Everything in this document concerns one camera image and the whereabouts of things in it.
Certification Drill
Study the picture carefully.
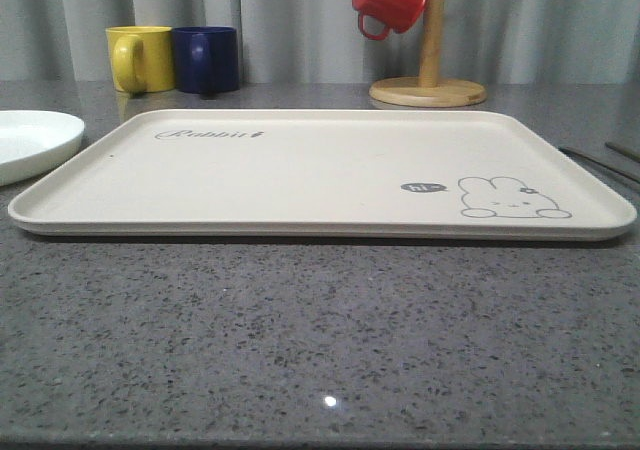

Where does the white round plate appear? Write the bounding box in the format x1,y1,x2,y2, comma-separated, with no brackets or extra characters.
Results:
1,110,85,186

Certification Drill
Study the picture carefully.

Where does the silver metal fork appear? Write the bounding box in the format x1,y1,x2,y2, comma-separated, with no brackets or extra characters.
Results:
557,146,639,184

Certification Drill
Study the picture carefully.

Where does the beige rabbit serving tray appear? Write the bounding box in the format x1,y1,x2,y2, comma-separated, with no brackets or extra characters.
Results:
8,109,637,241

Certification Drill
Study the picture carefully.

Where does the wooden mug tree stand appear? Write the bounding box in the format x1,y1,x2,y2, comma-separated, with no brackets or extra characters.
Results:
369,0,487,108

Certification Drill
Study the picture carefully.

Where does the dark blue mug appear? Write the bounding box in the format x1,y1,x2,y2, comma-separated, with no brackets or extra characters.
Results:
171,26,240,94

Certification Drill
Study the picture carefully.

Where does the yellow mug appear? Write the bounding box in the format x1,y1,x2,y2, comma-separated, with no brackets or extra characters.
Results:
105,26,175,94

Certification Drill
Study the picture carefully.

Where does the grey curtain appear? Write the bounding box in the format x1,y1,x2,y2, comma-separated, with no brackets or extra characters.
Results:
1,0,639,84

